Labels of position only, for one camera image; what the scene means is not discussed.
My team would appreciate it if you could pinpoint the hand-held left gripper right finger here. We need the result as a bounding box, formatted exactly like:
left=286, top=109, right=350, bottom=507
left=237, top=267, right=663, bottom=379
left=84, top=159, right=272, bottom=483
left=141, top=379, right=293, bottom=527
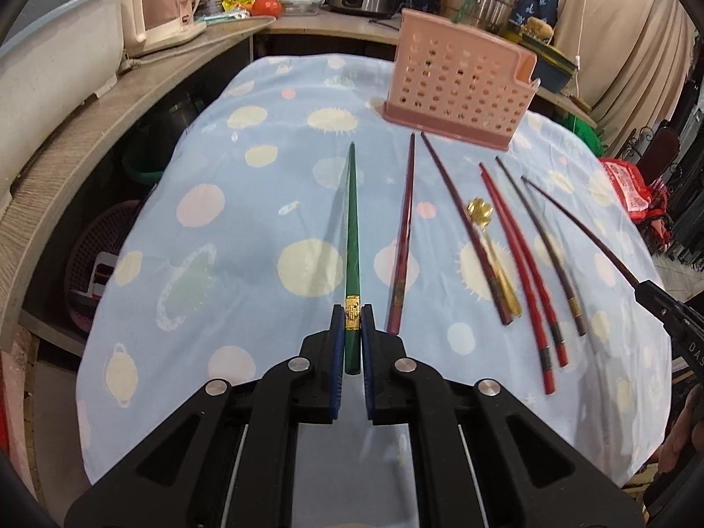
left=360, top=304, right=644, bottom=528

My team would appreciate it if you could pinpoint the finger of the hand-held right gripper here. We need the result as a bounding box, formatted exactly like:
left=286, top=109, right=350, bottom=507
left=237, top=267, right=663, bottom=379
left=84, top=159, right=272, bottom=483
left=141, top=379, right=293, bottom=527
left=632, top=279, right=704, bottom=342

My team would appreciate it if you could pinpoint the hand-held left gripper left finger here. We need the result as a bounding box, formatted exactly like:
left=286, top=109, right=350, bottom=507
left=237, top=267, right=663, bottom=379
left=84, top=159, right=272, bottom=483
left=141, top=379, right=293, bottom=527
left=65, top=304, right=347, bottom=528

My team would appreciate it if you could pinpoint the green chopstick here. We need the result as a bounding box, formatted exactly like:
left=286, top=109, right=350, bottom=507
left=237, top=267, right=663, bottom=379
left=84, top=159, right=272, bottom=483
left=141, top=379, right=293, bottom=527
left=345, top=143, right=364, bottom=378

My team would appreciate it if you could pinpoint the dark brown chopstick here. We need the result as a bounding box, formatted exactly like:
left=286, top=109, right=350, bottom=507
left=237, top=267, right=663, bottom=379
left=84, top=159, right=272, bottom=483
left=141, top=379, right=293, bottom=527
left=521, top=176, right=642, bottom=287

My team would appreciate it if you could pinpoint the dark red chopstick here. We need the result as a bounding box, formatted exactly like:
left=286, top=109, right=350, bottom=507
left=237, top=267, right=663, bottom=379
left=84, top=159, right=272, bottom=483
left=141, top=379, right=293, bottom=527
left=386, top=133, right=416, bottom=335

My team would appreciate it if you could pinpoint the pink perforated utensil holder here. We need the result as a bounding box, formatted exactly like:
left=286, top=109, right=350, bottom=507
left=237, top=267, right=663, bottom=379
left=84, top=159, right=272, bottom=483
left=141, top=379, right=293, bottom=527
left=382, top=8, right=541, bottom=152

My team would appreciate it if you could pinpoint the person's right hand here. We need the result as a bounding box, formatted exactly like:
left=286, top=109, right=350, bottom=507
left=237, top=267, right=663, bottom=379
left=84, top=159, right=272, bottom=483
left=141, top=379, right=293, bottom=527
left=659, top=393, right=704, bottom=488

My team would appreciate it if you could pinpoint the bright red chopstick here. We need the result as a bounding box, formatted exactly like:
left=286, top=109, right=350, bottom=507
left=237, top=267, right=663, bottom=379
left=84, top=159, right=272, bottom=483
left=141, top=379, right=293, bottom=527
left=480, top=163, right=569, bottom=368
left=480, top=163, right=557, bottom=395

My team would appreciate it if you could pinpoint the red plastic bag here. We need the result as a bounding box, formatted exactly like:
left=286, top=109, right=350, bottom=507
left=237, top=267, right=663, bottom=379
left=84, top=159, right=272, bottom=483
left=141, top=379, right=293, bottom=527
left=599, top=157, right=669, bottom=226

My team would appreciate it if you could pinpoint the brown chopstick with gold band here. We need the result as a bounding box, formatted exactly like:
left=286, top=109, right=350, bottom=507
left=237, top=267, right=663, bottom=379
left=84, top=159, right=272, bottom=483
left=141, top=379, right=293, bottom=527
left=496, top=157, right=587, bottom=337

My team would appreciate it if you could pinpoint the black metal chair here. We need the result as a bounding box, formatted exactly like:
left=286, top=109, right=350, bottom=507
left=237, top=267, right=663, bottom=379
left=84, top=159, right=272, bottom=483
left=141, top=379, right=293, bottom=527
left=621, top=121, right=683, bottom=188

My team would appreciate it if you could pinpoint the long maroon chopstick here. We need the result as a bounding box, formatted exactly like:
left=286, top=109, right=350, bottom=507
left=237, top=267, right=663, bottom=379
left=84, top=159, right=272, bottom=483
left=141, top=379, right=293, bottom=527
left=421, top=132, right=513, bottom=326

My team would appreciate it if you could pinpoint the green plastic bag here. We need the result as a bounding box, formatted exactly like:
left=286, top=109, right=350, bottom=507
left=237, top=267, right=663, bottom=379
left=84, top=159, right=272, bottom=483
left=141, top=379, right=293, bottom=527
left=561, top=110, right=606, bottom=160

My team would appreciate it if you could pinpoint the gold spoon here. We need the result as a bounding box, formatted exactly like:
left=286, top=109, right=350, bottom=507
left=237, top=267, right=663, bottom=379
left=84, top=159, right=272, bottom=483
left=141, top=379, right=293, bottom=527
left=466, top=198, right=522, bottom=317

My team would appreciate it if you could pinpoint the stack of yellow blue bowls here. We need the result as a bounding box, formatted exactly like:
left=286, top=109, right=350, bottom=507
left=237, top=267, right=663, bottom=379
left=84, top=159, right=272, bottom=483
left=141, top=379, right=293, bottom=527
left=520, top=33, right=578, bottom=94

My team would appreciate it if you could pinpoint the pink plastic basket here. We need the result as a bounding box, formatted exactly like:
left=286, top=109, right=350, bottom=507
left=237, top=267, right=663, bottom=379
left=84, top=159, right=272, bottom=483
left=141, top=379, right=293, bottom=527
left=65, top=199, right=144, bottom=334

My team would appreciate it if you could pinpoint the beige curtain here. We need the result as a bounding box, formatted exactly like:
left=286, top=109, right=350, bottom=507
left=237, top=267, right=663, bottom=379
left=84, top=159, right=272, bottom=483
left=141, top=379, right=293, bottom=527
left=550, top=0, right=699, bottom=144

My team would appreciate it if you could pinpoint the green plastic basin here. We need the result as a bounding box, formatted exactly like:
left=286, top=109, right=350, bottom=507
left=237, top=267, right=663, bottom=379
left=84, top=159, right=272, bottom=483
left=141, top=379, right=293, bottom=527
left=122, top=146, right=166, bottom=188

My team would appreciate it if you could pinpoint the grey wooden side counter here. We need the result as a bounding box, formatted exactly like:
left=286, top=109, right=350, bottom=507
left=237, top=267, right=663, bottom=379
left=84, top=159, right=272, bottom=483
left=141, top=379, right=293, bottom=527
left=0, top=14, right=276, bottom=353

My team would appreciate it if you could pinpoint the beige kitchen counter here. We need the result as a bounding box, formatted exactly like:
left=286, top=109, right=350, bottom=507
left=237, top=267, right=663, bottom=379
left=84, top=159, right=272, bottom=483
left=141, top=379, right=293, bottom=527
left=269, top=11, right=598, bottom=127

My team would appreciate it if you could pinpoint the glass food container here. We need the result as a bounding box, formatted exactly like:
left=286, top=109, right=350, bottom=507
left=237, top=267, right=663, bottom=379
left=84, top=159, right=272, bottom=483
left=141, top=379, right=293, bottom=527
left=276, top=0, right=326, bottom=18

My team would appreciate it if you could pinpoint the wet wipes pack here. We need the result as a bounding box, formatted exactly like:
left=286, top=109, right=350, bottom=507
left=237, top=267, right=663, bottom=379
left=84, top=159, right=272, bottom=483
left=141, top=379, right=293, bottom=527
left=206, top=8, right=259, bottom=24

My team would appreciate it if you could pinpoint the white glass electric kettle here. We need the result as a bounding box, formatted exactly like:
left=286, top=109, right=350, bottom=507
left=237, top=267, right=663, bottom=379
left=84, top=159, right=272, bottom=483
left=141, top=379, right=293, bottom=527
left=122, top=0, right=207, bottom=59

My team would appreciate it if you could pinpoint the blue white dish container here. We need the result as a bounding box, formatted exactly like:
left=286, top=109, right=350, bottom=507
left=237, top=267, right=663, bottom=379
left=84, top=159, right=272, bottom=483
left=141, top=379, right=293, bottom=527
left=0, top=0, right=130, bottom=188

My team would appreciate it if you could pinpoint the white pull cord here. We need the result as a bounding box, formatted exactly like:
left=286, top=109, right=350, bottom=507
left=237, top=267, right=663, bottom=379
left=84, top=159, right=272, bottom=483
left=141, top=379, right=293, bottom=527
left=575, top=0, right=585, bottom=94

